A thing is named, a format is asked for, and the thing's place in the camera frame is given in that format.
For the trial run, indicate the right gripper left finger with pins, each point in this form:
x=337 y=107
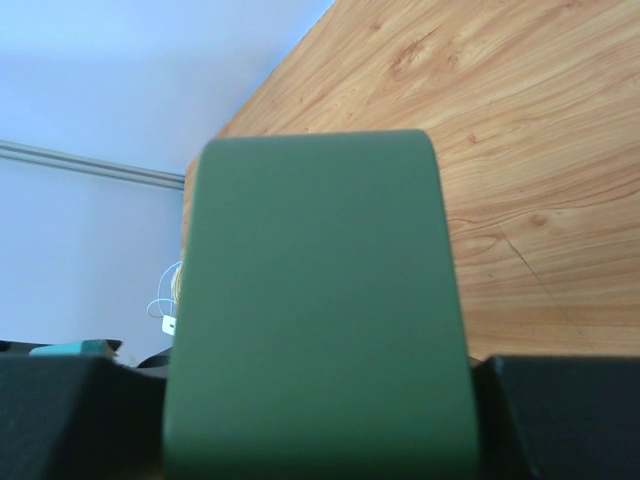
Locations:
x=79 y=417

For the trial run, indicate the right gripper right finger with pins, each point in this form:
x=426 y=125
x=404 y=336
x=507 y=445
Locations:
x=558 y=417

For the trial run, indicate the teal charger plug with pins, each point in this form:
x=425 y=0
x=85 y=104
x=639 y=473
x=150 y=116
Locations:
x=100 y=347

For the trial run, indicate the green power strip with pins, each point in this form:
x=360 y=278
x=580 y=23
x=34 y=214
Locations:
x=319 y=331

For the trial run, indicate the white charger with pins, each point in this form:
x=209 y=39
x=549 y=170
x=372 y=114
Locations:
x=168 y=324

